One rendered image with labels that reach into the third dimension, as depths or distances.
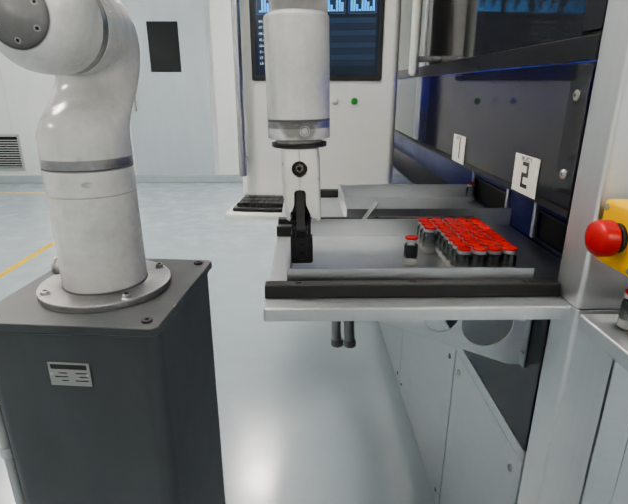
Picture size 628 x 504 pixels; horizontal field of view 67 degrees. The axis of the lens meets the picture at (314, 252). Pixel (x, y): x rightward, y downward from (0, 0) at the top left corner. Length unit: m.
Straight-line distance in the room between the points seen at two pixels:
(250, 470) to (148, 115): 5.26
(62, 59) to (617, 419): 0.85
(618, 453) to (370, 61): 1.17
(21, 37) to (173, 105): 5.68
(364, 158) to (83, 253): 1.04
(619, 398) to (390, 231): 0.44
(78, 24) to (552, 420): 0.79
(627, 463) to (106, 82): 0.92
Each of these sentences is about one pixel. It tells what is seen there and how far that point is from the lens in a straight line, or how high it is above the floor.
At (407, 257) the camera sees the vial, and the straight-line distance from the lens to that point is 0.76.
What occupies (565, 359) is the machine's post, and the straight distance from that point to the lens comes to 0.73.
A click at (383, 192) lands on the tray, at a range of 1.24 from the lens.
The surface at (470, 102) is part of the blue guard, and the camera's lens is 1.09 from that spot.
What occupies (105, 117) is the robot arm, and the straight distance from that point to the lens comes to 0.71.
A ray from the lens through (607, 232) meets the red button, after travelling 0.58.
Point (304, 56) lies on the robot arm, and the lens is 0.63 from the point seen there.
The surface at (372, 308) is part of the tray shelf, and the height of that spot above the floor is 0.88.
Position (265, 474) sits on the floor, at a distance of 1.65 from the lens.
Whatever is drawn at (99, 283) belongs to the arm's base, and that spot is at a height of 0.89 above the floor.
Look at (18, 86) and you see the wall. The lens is 7.01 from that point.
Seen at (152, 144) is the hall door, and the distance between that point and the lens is 6.42.
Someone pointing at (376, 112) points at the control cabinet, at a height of 1.08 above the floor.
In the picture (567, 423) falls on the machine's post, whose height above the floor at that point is 0.71.
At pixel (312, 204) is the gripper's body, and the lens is 0.63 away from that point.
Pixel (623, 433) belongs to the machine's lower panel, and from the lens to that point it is 0.84.
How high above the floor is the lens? 1.15
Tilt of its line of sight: 19 degrees down
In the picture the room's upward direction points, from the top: straight up
